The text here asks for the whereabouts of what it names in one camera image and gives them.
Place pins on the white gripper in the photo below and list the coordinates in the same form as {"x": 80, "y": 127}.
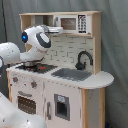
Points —
{"x": 55, "y": 30}

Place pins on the white toy microwave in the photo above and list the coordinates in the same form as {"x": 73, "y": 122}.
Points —
{"x": 80, "y": 23}

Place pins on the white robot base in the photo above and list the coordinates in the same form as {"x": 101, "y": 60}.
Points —
{"x": 11, "y": 117}

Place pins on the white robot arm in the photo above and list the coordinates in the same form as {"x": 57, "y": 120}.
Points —
{"x": 37, "y": 37}

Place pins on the wooden toy kitchen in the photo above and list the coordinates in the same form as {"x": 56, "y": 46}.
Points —
{"x": 63, "y": 53}

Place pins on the grey range hood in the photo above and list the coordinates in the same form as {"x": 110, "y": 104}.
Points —
{"x": 34, "y": 24}

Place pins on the silver toy pot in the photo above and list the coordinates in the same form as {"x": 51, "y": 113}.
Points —
{"x": 30, "y": 63}

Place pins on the black toy stovetop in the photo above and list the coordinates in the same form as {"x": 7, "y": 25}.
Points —
{"x": 39, "y": 68}

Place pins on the black toy faucet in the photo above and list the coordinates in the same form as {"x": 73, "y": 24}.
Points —
{"x": 80, "y": 65}

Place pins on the grey toy sink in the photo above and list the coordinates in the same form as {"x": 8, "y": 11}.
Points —
{"x": 71, "y": 74}

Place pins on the right red stove knob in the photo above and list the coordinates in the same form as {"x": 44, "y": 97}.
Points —
{"x": 33, "y": 84}

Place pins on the red stove knob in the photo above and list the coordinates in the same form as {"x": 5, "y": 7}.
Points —
{"x": 15, "y": 79}
{"x": 33, "y": 84}

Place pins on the left red stove knob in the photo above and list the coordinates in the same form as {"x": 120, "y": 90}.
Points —
{"x": 15, "y": 79}

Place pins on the toy oven door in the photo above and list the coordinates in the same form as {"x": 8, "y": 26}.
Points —
{"x": 31, "y": 105}

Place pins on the white cabinet door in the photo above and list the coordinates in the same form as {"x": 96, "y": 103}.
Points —
{"x": 63, "y": 106}

